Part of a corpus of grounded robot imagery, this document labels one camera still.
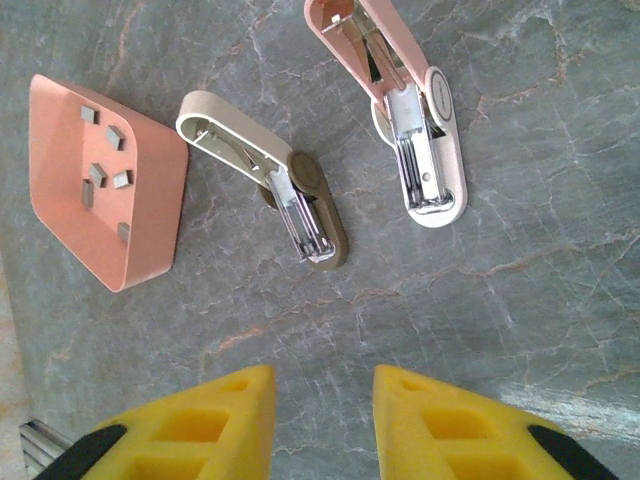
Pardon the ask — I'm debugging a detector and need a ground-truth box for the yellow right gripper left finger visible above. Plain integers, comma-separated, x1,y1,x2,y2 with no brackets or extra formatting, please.
34,364,277,480

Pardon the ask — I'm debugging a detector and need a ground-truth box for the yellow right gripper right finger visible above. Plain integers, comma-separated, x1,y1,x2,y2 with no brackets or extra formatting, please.
372,364,619,480

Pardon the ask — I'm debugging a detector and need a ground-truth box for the pink stapler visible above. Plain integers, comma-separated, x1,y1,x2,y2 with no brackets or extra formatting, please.
303,0,470,230

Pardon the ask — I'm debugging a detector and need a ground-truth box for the beige stapler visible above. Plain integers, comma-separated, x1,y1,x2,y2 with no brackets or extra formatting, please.
174,89,350,275

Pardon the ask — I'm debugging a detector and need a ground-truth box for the pink plastic tray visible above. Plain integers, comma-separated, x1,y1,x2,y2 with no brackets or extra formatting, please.
28,73,190,293

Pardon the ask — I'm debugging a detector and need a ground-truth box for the aluminium side rail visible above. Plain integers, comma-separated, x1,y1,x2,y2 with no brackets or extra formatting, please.
18,418,76,469

